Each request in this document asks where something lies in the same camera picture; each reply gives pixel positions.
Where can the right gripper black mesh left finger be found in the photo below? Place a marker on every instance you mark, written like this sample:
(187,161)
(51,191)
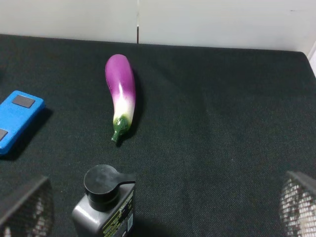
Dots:
(29,210)

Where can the grey pump bottle black cap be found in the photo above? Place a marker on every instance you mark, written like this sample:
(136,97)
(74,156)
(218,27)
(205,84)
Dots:
(107,207)

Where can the blue box with grey pads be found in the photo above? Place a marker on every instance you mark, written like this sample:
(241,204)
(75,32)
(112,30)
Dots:
(16,113)

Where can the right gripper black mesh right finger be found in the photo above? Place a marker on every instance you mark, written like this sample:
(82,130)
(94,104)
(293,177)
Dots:
(297,206)

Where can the black table cloth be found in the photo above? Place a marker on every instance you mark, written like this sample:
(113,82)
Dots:
(213,134)

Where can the purple toy eggplant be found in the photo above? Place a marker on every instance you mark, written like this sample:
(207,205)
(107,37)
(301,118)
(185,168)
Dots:
(121,83)

